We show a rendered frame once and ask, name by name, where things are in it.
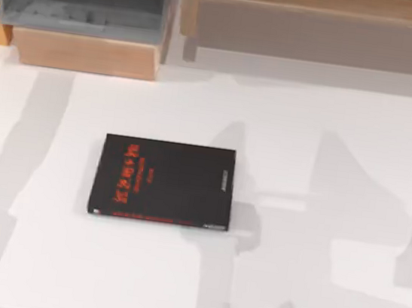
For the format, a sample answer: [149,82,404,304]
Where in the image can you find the wooden open shelf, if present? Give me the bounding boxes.
[174,0,412,91]

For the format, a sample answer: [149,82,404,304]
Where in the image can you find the pale wooden drawer front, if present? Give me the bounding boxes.
[8,25,163,81]

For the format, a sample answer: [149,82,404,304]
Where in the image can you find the black book with red lettering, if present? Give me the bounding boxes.
[86,130,240,233]

